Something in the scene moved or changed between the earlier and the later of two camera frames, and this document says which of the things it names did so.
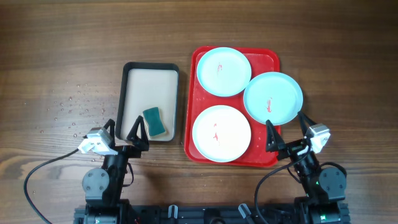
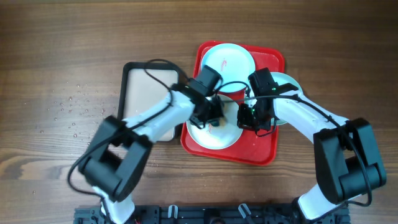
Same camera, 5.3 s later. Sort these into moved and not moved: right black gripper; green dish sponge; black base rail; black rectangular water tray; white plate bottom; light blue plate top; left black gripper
Moved: light blue plate top; left black gripper; green dish sponge; white plate bottom; right black gripper
Not moved: black rectangular water tray; black base rail
